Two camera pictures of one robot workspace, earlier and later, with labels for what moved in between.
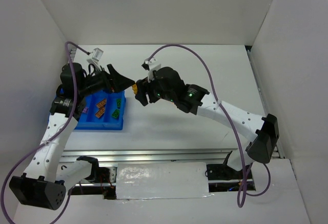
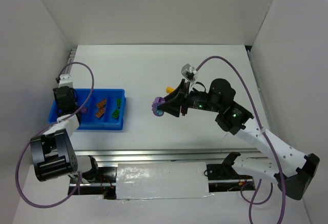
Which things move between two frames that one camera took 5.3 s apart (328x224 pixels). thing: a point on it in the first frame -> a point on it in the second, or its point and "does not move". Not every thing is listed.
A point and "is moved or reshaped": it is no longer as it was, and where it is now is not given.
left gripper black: (109, 81) -> (66, 106)
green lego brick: (116, 113) does not move
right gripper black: (147, 90) -> (183, 101)
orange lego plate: (101, 103) does not move
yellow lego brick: (135, 88) is moved or reshaped
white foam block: (162, 180) does not move
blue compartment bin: (103, 110) does not move
